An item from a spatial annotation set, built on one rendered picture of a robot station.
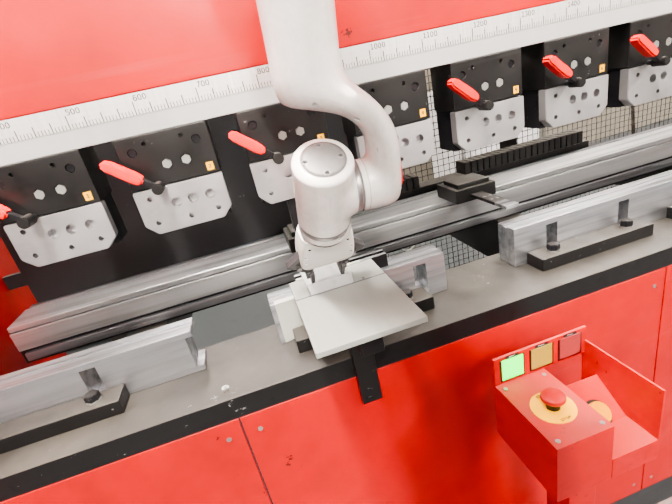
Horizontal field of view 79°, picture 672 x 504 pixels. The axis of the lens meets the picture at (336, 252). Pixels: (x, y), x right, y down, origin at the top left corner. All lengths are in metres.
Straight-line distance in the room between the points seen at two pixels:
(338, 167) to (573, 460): 0.58
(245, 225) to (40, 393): 0.69
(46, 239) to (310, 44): 0.54
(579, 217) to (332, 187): 0.72
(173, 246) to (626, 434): 1.19
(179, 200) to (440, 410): 0.68
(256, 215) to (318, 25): 0.89
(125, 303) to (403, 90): 0.81
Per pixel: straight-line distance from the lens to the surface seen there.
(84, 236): 0.80
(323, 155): 0.55
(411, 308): 0.67
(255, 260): 1.08
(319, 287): 0.77
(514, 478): 1.25
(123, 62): 0.76
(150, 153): 0.75
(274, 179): 0.75
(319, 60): 0.52
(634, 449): 0.90
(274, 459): 0.91
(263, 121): 0.74
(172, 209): 0.76
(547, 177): 1.38
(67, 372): 0.94
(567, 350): 0.91
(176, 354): 0.89
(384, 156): 0.56
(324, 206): 0.55
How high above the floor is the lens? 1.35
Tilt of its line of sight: 22 degrees down
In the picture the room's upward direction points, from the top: 13 degrees counter-clockwise
